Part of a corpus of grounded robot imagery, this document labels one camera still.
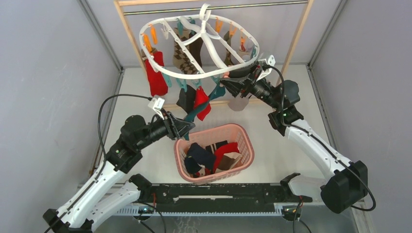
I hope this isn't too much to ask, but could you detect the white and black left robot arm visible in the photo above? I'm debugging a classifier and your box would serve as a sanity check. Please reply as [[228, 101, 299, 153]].
[[43, 112, 195, 233]]

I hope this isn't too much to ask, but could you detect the black sock with beige stripes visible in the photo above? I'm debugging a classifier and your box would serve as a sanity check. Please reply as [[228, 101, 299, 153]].
[[205, 140, 228, 154]]

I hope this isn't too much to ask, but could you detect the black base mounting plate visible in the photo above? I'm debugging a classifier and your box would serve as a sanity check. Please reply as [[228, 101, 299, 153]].
[[138, 183, 312, 214]]

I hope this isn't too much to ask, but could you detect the brown and tan sock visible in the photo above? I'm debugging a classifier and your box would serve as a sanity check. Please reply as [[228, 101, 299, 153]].
[[215, 152, 242, 173]]

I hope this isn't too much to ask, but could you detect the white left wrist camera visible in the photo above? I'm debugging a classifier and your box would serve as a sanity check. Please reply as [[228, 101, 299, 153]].
[[148, 95, 165, 119]]

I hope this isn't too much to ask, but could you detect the olive green and orange sock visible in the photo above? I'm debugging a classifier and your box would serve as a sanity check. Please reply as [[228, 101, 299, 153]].
[[223, 30, 236, 67]]

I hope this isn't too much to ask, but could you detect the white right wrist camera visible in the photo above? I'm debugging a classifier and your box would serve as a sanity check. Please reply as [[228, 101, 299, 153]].
[[257, 55, 276, 81]]

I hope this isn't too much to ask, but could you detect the red sock with dark toe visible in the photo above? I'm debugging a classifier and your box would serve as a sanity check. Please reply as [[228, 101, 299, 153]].
[[144, 49, 168, 96]]

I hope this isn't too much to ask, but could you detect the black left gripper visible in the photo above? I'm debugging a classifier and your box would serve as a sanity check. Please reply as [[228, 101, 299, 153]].
[[136, 108, 195, 150]]

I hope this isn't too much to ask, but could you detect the long thin red sock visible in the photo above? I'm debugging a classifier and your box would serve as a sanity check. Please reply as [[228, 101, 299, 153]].
[[194, 87, 211, 121]]

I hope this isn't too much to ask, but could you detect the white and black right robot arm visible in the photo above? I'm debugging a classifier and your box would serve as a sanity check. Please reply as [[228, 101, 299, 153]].
[[220, 65, 377, 214]]

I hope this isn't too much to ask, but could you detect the grey sock with striped cuff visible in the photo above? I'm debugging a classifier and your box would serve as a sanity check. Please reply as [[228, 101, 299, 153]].
[[228, 97, 249, 112]]

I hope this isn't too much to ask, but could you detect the metal hanging rod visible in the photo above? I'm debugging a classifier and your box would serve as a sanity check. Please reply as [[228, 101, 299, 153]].
[[123, 0, 309, 16]]

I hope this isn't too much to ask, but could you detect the dark green patterned sock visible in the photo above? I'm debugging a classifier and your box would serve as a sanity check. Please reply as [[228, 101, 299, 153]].
[[184, 84, 226, 123]]

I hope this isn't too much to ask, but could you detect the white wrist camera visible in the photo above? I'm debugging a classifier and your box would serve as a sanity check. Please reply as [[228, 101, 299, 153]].
[[148, 95, 165, 119], [257, 55, 276, 81]]

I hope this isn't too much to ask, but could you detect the brown sock with striped toe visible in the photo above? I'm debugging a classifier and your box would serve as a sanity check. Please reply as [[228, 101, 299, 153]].
[[189, 37, 203, 67]]

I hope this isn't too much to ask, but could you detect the beige argyle pattern sock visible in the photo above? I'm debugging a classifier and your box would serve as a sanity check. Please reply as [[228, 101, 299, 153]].
[[172, 27, 198, 75]]

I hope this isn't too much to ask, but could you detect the navy sock with red cuff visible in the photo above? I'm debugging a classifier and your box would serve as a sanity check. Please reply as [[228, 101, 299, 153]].
[[184, 143, 216, 178]]

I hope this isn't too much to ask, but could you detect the pink plastic laundry basket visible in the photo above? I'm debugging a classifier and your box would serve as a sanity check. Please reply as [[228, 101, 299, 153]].
[[173, 123, 255, 185]]

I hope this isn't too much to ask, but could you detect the white round clip hanger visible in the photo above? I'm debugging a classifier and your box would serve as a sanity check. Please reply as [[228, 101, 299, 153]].
[[138, 3, 260, 80]]

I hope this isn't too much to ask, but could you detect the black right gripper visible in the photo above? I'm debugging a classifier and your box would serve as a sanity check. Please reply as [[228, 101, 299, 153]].
[[219, 61, 281, 111]]

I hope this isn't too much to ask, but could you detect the wooden clothes rack frame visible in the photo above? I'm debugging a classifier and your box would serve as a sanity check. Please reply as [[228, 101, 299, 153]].
[[113, 0, 315, 110]]

